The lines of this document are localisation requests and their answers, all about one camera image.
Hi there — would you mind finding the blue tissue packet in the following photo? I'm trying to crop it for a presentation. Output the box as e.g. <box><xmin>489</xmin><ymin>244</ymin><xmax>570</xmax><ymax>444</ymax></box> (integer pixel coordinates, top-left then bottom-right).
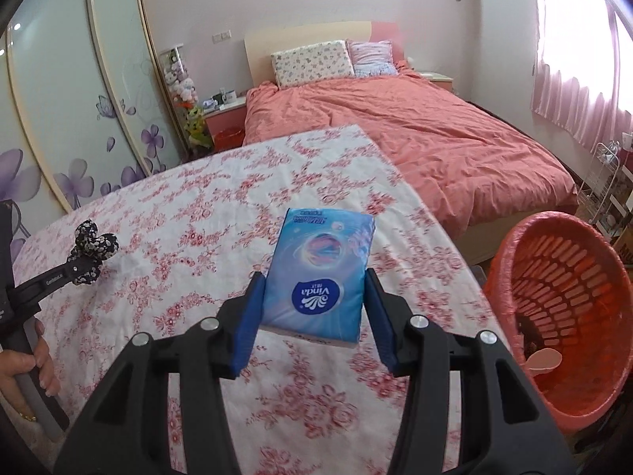
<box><xmin>260</xmin><ymin>208</ymin><xmax>377</xmax><ymax>347</ymax></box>

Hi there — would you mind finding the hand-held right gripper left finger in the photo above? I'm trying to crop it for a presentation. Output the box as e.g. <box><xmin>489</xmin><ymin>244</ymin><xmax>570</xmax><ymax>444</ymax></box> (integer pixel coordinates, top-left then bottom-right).
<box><xmin>53</xmin><ymin>271</ymin><xmax>268</xmax><ymax>475</ymax></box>

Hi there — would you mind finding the pink striped pillow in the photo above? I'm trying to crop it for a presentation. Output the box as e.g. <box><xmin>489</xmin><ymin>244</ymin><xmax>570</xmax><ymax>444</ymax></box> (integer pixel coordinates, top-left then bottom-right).
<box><xmin>346</xmin><ymin>38</ymin><xmax>399</xmax><ymax>77</ymax></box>

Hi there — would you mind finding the glass floral sliding wardrobe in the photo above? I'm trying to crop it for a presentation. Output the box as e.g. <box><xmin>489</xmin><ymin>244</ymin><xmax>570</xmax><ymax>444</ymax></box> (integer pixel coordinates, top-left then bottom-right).
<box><xmin>0</xmin><ymin>0</ymin><xmax>181</xmax><ymax>258</ymax></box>

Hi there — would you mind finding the orange plastic laundry basket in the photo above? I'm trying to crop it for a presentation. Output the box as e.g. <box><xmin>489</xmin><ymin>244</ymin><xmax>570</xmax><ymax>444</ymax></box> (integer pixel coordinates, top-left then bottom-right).
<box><xmin>482</xmin><ymin>212</ymin><xmax>633</xmax><ymax>433</ymax></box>

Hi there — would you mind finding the beige wooden bed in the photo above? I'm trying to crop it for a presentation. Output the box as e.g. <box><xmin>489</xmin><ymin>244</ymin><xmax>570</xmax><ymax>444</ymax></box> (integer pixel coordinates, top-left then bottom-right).
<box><xmin>244</xmin><ymin>21</ymin><xmax>579</xmax><ymax>268</ymax></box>

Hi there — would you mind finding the pink plastic scoop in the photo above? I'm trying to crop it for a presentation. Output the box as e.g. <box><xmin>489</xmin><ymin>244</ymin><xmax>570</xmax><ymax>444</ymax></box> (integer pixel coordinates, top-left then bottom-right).
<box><xmin>524</xmin><ymin>348</ymin><xmax>563</xmax><ymax>372</ymax></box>

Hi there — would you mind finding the white floral pillow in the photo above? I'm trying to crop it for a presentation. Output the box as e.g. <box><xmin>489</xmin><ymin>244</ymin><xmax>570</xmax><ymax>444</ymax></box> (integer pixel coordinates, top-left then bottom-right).
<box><xmin>270</xmin><ymin>40</ymin><xmax>354</xmax><ymax>89</ymax></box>

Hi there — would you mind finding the plush toy rack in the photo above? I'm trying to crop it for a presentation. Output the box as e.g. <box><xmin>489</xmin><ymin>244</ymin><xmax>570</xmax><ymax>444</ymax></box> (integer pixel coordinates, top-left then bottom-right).
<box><xmin>163</xmin><ymin>47</ymin><xmax>211</xmax><ymax>152</ymax></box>

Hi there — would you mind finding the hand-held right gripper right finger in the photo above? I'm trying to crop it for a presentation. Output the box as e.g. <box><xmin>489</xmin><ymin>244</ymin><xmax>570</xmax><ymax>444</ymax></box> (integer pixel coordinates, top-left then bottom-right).
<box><xmin>363</xmin><ymin>268</ymin><xmax>577</xmax><ymax>475</ymax></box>

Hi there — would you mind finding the person's left hand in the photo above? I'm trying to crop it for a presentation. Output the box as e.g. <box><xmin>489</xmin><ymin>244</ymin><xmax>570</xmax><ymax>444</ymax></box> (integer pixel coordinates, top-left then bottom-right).
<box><xmin>0</xmin><ymin>319</ymin><xmax>61</xmax><ymax>422</ymax></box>

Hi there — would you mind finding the small red bin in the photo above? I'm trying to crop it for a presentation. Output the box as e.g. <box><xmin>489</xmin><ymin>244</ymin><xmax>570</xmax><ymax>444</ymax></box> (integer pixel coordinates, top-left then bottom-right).
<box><xmin>214</xmin><ymin>127</ymin><xmax>245</xmax><ymax>152</ymax></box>

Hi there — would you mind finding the beige pink nightstand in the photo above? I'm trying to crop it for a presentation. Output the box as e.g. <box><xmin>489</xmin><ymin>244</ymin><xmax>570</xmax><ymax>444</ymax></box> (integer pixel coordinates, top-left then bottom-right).
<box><xmin>420</xmin><ymin>70</ymin><xmax>455</xmax><ymax>94</ymax></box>

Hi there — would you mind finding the white wire rack cart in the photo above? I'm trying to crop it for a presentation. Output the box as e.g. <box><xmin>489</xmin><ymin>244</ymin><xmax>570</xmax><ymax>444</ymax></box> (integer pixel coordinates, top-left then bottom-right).
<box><xmin>576</xmin><ymin>141</ymin><xmax>633</xmax><ymax>238</ymax></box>

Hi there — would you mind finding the salmon bed blanket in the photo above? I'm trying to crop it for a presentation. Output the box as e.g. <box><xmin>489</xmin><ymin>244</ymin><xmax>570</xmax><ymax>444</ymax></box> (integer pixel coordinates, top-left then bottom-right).
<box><xmin>244</xmin><ymin>59</ymin><xmax>579</xmax><ymax>253</ymax></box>

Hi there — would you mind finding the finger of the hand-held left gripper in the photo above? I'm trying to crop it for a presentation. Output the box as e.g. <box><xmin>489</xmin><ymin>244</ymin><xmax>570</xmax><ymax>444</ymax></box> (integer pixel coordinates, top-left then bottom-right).
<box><xmin>14</xmin><ymin>255</ymin><xmax>104</xmax><ymax>304</ymax></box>

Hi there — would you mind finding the pink curtain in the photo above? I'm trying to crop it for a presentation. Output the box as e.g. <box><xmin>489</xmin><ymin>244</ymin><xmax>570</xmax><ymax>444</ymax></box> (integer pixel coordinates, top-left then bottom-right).
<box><xmin>529</xmin><ymin>0</ymin><xmax>633</xmax><ymax>154</ymax></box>

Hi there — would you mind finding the pink floral tablecloth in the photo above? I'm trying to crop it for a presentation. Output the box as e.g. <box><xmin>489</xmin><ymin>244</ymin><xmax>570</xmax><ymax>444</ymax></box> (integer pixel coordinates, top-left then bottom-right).
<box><xmin>10</xmin><ymin>123</ymin><xmax>500</xmax><ymax>475</ymax></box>

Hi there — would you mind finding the black floral scrunchie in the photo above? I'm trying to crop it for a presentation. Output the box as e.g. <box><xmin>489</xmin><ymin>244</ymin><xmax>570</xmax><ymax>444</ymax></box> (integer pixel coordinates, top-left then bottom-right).
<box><xmin>64</xmin><ymin>218</ymin><xmax>121</xmax><ymax>287</ymax></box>

